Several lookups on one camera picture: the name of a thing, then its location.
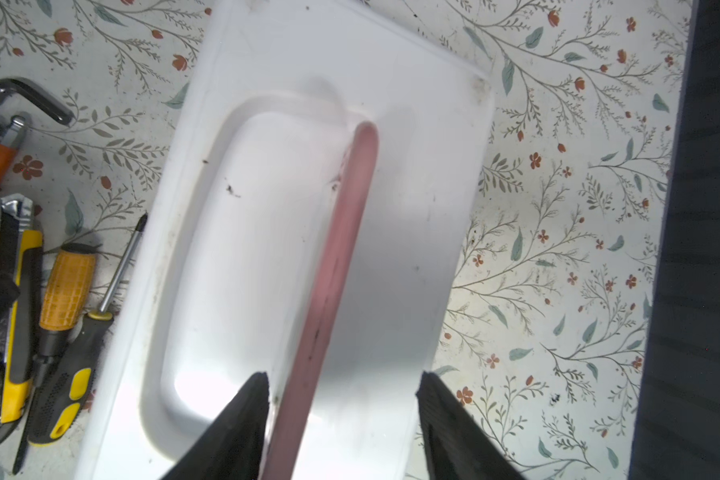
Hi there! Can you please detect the large black hex key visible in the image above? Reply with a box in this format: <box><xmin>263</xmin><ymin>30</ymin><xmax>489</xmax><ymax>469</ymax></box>
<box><xmin>0</xmin><ymin>77</ymin><xmax>74</xmax><ymax>126</ymax></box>

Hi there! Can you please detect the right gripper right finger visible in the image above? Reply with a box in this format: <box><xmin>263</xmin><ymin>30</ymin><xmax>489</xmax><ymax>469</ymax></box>
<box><xmin>416</xmin><ymin>372</ymin><xmax>522</xmax><ymax>480</ymax></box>

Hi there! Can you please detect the yellow black utility knife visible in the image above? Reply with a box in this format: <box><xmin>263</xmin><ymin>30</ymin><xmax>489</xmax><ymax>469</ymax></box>
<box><xmin>0</xmin><ymin>194</ymin><xmax>43</xmax><ymax>444</ymax></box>

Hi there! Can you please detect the black yellow screwdriver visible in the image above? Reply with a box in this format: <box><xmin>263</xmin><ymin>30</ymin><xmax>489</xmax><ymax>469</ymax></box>
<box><xmin>54</xmin><ymin>214</ymin><xmax>148</xmax><ymax>441</ymax></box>

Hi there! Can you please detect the white blue tool box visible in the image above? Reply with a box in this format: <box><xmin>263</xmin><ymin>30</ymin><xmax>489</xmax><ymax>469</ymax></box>
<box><xmin>75</xmin><ymin>1</ymin><xmax>494</xmax><ymax>479</ymax></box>

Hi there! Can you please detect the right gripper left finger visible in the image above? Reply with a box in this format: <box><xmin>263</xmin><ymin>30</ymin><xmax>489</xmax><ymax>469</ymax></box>
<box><xmin>164</xmin><ymin>372</ymin><xmax>270</xmax><ymax>480</ymax></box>

